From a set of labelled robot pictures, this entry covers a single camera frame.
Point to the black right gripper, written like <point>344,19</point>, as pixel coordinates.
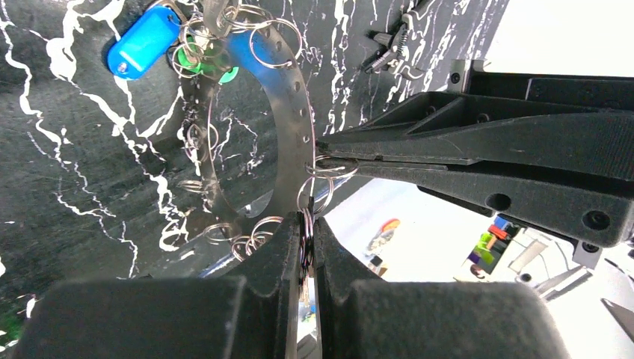
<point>552,151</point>

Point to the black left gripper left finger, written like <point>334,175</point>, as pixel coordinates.
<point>249,312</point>

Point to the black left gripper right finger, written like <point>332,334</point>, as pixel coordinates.
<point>360,315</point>

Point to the black key fob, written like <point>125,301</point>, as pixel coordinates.
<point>306,250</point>

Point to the green key tag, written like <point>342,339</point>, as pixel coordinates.
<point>191,60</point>

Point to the blue key tag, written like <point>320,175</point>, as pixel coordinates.
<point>144,42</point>

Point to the black handled pliers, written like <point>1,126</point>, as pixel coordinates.
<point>393,59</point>

